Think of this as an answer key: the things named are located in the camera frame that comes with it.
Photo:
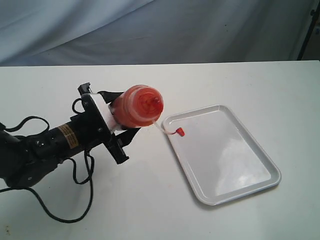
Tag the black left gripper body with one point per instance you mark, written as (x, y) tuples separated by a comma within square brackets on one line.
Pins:
[(91, 130)]

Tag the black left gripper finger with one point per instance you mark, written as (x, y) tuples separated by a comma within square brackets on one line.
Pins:
[(126, 137), (107, 97)]

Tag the red sauce squeeze bottle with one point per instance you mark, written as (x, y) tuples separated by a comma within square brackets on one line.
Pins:
[(139, 106)]

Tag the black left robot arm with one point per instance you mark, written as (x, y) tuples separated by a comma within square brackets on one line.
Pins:
[(25, 160)]

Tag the grey backdrop cloth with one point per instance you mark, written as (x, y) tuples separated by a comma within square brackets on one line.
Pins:
[(134, 32)]

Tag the white rectangular plastic tray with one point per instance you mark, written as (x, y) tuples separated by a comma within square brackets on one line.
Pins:
[(219, 157)]

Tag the black tripod stand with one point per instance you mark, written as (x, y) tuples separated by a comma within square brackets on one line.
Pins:
[(314, 13)]

